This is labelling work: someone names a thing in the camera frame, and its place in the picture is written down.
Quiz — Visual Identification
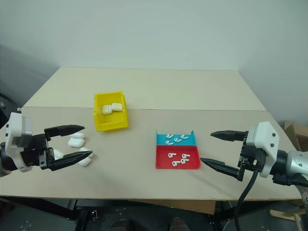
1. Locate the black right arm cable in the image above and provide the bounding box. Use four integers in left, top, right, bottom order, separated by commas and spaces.
234, 154, 263, 231

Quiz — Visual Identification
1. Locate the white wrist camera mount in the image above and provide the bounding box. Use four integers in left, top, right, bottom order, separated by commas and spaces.
4, 111, 33, 173
245, 121, 281, 179

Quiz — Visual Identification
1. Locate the red tray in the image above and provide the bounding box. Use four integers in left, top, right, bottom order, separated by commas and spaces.
154, 129, 203, 170

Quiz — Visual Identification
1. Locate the yellow plastic bin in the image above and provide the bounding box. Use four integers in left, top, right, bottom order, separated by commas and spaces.
93, 90, 130, 132

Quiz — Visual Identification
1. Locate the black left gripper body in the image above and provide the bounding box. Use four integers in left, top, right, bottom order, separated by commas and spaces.
20, 133, 55, 171

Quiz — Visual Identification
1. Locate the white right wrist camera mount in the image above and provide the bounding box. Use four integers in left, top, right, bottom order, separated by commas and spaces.
245, 121, 281, 179

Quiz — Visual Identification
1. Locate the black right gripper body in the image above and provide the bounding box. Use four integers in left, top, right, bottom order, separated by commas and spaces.
238, 139, 266, 174

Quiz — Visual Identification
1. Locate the dark rounded shape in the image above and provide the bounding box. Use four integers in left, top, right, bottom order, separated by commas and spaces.
108, 218, 132, 231
169, 216, 191, 231

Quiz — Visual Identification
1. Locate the black table frame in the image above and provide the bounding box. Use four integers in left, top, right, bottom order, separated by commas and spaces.
0, 196, 81, 221

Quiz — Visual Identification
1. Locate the brown cardboard box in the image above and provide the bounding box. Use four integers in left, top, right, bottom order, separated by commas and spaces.
283, 120, 308, 153

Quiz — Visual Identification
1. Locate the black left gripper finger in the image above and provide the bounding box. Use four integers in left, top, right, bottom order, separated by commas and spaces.
44, 125, 86, 141
51, 150, 93, 172

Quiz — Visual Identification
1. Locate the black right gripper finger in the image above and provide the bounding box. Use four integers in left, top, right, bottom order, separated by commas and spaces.
210, 129, 250, 143
200, 157, 244, 182

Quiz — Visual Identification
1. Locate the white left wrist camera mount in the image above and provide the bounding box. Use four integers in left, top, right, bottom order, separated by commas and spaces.
4, 111, 33, 173

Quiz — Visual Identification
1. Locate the light wooden frame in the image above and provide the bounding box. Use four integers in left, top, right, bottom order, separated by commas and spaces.
269, 205, 307, 231

